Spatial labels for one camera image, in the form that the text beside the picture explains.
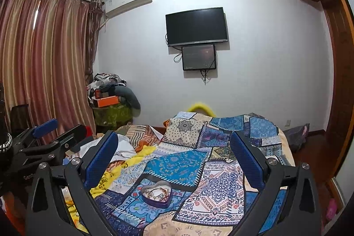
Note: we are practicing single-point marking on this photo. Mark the yellow rounded object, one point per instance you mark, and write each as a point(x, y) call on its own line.
point(200, 106)

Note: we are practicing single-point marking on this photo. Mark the white cloth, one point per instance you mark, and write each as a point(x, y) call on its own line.
point(124, 147)

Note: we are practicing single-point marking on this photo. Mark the orange striped cloth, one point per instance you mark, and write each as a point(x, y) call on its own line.
point(141, 133)

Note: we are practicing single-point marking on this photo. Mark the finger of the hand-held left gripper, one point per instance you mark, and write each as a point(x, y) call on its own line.
point(74, 132)
point(45, 126)

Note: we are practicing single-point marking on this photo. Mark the grey cloth bundle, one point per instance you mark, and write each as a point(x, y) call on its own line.
point(130, 97)

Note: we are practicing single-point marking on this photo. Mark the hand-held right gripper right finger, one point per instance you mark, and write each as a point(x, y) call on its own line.
point(246, 161)

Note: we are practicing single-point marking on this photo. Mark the pink object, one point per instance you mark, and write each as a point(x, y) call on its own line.
point(332, 209)

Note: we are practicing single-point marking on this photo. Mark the dark floor cushion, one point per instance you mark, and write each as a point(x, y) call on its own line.
point(297, 136)

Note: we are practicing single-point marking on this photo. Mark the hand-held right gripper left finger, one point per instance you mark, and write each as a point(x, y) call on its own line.
point(101, 158)

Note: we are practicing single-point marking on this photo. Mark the wall socket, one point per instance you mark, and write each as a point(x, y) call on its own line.
point(288, 123)

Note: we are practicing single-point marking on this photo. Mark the purple heart-shaped box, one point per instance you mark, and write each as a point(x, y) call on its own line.
point(155, 202)

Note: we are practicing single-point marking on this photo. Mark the yellow cloth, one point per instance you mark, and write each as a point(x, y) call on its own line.
point(132, 161)

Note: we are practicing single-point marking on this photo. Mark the patchwork printed blanket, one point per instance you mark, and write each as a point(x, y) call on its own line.
point(215, 186)

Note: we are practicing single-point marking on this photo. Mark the pile of clothes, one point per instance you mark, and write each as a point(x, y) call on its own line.
point(106, 78)

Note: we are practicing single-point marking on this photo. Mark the wooden wardrobe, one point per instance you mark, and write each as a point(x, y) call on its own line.
point(340, 59)

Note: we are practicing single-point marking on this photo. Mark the small black wall monitor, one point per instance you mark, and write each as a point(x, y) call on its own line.
point(199, 57)

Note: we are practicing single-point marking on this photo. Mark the black chair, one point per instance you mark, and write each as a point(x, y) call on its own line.
point(19, 117)

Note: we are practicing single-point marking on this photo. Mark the black wall television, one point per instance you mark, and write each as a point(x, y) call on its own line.
point(196, 26)

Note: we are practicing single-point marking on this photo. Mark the white air conditioner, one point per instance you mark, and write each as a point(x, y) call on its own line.
point(127, 3)

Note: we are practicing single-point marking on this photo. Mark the orange box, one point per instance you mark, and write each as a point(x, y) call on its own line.
point(107, 101)

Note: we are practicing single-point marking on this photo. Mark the striped pink curtain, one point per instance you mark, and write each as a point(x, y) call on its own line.
point(55, 59)

